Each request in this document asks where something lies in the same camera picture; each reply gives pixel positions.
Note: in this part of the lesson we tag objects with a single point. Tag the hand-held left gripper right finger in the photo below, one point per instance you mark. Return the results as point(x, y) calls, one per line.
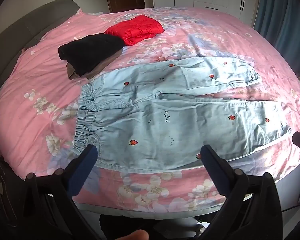
point(211, 166)

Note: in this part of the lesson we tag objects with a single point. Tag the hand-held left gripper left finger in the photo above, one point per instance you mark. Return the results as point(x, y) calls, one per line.
point(82, 171)

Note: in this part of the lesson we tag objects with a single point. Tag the light blue strawberry print pants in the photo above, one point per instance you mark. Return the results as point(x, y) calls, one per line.
point(165, 115)

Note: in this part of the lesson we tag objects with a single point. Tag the person's left hand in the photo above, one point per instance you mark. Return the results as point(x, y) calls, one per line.
point(137, 235)

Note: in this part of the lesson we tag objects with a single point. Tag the pink floral bed sheet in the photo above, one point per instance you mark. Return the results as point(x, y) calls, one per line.
point(37, 85)

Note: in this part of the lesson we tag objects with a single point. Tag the brown folded garment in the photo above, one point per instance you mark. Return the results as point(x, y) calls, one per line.
point(100, 67)

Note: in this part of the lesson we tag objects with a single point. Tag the blue curtain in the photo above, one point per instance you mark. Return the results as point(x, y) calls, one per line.
point(285, 17)

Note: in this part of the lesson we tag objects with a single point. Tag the black folded garment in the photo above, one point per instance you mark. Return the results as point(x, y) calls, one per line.
point(90, 52)

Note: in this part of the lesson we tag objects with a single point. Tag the red puffer jacket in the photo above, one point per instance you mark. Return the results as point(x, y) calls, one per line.
point(137, 28)

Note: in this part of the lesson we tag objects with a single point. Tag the grey padded bed headboard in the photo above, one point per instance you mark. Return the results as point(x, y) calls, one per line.
point(17, 27)

